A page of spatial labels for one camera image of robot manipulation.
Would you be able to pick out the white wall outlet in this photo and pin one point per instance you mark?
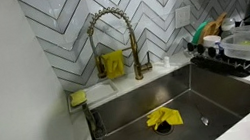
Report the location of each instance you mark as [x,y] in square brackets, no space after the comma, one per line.
[182,16]

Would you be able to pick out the yellow glove in sink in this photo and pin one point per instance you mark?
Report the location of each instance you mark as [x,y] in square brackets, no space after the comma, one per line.
[164,114]

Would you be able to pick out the yellow green sponge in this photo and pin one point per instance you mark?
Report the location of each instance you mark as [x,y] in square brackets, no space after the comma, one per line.
[77,98]

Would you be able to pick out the gold spring kitchen faucet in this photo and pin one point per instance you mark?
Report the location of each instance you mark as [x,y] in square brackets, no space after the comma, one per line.
[139,68]

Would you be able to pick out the steel dish drying rack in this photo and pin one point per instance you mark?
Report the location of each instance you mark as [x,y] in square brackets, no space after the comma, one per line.
[214,59]

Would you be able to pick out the stainless steel sink basin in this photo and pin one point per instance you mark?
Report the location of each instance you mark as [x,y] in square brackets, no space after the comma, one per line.
[188,104]

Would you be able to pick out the metal spoon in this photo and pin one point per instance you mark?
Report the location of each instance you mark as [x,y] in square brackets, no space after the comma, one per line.
[204,119]

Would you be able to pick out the white mug blue handle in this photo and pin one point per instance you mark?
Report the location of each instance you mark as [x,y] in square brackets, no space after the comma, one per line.
[211,41]

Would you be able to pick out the white sponge tray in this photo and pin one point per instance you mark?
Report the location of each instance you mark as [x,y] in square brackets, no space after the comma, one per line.
[94,94]

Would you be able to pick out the yellow glove on faucet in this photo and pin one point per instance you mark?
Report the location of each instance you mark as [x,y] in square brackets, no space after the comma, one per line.
[114,64]

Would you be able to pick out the wooden cutting board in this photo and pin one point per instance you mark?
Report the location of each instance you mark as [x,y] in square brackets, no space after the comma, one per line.
[212,28]

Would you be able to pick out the sink drain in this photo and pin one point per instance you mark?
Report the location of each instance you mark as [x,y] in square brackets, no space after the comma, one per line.
[164,129]

